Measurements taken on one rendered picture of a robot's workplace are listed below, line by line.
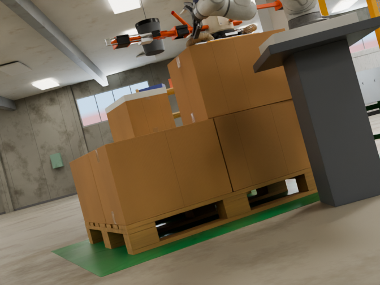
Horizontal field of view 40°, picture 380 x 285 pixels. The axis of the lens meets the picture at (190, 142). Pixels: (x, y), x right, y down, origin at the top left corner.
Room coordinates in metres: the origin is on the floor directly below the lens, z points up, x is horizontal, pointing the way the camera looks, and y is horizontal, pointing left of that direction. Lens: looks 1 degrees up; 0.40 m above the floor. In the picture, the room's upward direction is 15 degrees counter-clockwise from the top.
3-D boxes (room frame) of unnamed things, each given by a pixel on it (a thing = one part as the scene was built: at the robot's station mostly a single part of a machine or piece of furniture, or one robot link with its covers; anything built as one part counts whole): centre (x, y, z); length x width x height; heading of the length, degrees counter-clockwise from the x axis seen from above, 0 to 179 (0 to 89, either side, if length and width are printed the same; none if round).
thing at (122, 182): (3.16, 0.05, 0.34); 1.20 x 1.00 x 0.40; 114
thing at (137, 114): (4.75, 0.39, 0.82); 0.60 x 0.40 x 0.40; 26
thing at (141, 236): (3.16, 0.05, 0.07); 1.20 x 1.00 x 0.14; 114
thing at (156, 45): (10.72, 0.21, 2.92); 0.54 x 0.52 x 0.66; 1
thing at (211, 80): (3.00, -0.34, 0.74); 0.60 x 0.40 x 0.40; 110
